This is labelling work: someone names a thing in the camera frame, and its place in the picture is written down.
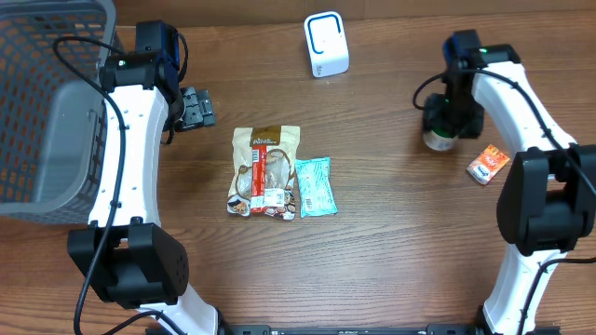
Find white barcode scanner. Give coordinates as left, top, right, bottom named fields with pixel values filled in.
left=304, top=11, right=349, bottom=78

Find brown white snack pouch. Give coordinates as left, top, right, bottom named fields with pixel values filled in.
left=226, top=126, right=301, bottom=221

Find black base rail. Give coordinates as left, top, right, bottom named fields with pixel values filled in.
left=225, top=324, right=485, bottom=335

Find green lidded can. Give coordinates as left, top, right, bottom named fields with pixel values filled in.
left=423, top=130, right=458, bottom=152

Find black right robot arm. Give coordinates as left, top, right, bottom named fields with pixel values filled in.
left=419, top=30, right=595, bottom=334

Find teal snack bag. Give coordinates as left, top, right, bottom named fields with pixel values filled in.
left=295, top=157, right=338, bottom=218

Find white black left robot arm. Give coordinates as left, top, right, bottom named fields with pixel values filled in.
left=67, top=20, right=224, bottom=335

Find grey plastic basket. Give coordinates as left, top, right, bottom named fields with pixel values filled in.
left=1, top=1, right=120, bottom=224

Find orange tissue pack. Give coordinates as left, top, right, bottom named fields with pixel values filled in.
left=467, top=144, right=509, bottom=185

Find red white stick pack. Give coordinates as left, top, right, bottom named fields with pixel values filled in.
left=251, top=145, right=267, bottom=213

